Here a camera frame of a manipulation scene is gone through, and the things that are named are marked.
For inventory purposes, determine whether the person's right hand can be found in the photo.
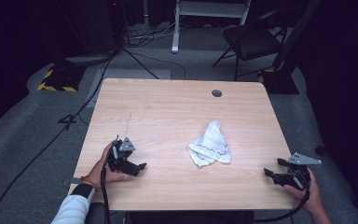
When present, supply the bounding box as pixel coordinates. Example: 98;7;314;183
282;169;324;216

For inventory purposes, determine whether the white metal stand frame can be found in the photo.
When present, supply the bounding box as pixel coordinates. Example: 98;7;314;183
171;0;252;54

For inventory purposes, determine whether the black slanted stand with base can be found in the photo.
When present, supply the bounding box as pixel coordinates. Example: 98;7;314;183
257;0;322;95

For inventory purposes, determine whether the orange bracelet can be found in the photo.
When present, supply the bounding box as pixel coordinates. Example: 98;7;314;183
80;175;99;190

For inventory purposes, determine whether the tangle of floor cables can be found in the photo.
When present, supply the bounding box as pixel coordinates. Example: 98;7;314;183
123;17;185;49

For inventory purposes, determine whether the black equipment tower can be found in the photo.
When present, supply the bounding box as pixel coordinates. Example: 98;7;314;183
64;0;129;67

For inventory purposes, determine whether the grey tape strip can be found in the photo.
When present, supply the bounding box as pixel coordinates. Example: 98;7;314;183
62;176;82;186

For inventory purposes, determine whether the black folding chair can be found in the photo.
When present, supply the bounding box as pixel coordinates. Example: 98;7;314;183
212;8;290;82

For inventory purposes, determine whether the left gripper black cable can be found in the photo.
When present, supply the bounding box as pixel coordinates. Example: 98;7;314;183
100;160;112;224

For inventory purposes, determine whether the long black floor cable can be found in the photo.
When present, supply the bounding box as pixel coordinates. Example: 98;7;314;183
0;52;117;224

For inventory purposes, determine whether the thin black floor cable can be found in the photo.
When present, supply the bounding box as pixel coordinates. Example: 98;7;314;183
120;46;187;80

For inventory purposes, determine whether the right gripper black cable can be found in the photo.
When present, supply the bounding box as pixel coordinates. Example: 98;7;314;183
255;186;311;224

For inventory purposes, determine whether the person's left hand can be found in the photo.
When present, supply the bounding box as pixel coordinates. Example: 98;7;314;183
83;141;131;190

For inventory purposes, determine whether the black base with hazard tape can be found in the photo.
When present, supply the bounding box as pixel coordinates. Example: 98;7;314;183
37;63;87;92

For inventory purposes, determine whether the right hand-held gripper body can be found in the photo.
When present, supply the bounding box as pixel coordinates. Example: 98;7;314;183
287;152;323;190

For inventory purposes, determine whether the white cloth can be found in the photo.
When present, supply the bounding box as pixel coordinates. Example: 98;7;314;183
186;119;232;168

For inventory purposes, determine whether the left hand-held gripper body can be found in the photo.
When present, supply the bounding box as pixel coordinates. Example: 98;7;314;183
106;136;137;173

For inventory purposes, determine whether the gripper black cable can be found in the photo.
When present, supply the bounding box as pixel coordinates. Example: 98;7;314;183
100;160;112;224
255;186;311;224

